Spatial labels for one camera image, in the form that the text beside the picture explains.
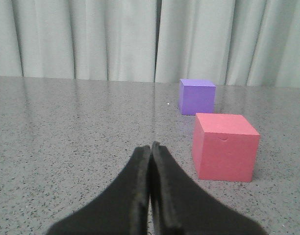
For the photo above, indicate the grey curtain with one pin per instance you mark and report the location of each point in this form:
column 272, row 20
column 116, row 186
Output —
column 231, row 42

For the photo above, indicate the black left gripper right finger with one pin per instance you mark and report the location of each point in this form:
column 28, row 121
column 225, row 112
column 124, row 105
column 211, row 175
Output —
column 181, row 207

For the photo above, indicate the purple foam cube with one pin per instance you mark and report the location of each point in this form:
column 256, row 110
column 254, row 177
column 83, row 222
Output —
column 196, row 96

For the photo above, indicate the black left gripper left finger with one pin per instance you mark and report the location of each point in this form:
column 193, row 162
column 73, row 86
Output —
column 122, row 209

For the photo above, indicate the pink foam cube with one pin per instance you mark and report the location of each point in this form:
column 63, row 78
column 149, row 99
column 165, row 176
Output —
column 224, row 147

